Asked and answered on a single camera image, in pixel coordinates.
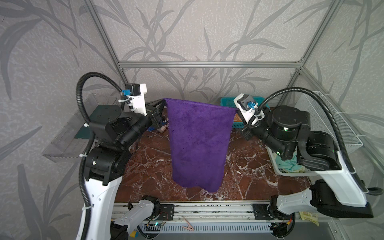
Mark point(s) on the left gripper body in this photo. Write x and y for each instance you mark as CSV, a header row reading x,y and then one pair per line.
x,y
154,114

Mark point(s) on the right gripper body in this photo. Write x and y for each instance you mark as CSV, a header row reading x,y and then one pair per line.
x,y
247,132

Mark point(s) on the purple cloth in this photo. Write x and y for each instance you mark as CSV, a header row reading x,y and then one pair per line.
x,y
199,140

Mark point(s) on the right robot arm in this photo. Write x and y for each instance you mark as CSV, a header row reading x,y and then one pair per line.
x,y
339,193

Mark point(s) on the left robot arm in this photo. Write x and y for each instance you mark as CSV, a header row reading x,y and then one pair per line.
x,y
100,175

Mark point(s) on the mint green cloth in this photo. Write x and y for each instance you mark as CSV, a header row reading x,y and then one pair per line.
x,y
289,166

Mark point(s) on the teal plastic basket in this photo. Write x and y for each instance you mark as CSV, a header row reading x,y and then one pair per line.
x,y
229,102

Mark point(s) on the white plastic laundry basket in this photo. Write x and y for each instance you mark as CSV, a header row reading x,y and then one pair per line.
x,y
306,173

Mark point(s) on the yellow label tag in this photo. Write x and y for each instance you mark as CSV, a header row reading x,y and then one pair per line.
x,y
310,217

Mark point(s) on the pink clothespin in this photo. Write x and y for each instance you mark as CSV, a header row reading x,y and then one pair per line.
x,y
188,227

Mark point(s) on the clear plastic wall shelf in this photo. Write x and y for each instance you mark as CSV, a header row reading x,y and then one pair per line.
x,y
72,139

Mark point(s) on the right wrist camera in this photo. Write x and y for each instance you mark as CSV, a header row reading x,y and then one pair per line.
x,y
247,107

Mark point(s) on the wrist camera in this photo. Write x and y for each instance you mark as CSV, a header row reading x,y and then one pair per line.
x,y
247,107
133,95

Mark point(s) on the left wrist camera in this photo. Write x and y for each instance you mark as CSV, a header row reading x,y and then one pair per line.
x,y
133,95

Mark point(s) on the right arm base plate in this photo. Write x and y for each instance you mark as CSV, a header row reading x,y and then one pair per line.
x,y
261,211

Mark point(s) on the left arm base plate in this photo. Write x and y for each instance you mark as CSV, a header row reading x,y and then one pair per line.
x,y
165,213

